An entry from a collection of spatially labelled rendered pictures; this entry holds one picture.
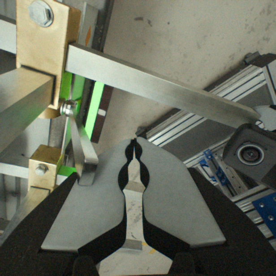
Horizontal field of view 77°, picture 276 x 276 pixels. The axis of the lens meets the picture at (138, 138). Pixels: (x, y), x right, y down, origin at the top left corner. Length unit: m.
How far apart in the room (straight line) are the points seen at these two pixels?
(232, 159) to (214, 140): 0.96
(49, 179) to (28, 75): 0.23
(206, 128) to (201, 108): 0.84
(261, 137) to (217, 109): 0.09
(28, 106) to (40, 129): 0.41
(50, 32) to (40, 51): 0.02
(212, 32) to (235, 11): 0.14
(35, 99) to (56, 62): 0.06
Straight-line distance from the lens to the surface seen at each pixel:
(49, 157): 0.38
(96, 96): 0.41
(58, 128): 0.48
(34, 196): 0.41
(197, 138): 1.12
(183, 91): 0.25
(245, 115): 0.30
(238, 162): 0.21
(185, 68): 1.15
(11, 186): 0.82
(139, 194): 0.41
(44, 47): 0.24
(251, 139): 0.20
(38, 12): 0.22
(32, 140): 0.64
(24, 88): 0.19
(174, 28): 1.11
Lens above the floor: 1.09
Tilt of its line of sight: 57 degrees down
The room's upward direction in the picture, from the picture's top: 177 degrees clockwise
